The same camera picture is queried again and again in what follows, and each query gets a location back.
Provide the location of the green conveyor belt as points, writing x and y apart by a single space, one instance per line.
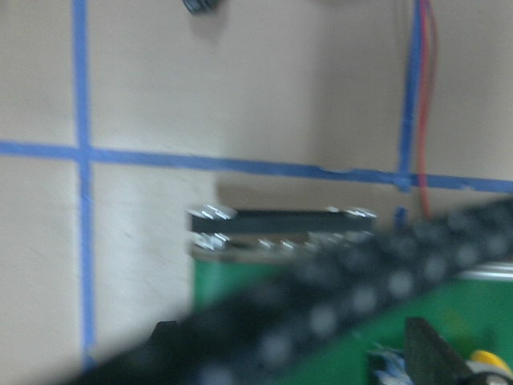
301 297

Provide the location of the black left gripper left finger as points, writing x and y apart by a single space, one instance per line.
164 335

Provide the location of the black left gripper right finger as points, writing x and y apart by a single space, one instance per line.
430 359

